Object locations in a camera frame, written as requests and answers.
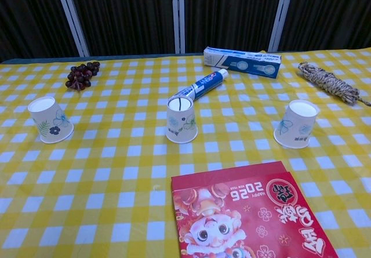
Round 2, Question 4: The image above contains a paper cup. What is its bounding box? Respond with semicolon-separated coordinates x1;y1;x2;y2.
165;95;199;144
27;96;75;144
273;99;320;150

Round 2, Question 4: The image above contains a paper cup, black line base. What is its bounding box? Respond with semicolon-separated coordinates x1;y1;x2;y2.
165;95;199;144

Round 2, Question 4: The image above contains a blue white toothpaste tube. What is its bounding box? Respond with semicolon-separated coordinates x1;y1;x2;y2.
173;68;229;102

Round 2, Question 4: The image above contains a blue white toothpaste box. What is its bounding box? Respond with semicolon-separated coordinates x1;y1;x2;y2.
202;46;282;79

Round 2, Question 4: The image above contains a yellow white checked tablecloth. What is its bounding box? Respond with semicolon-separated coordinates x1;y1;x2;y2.
0;48;371;258

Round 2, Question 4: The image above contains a dark purple grape bunch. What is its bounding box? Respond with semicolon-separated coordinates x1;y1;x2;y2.
65;61;101;91

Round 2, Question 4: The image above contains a red new year envelope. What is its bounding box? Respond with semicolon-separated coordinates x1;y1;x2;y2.
170;161;340;258

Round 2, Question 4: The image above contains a white screen frame post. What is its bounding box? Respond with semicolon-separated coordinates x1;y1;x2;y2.
267;0;296;52
53;0;90;57
172;0;186;54

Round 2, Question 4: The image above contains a coiled beige speckled rope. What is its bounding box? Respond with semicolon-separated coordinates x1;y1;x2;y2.
297;61;371;107

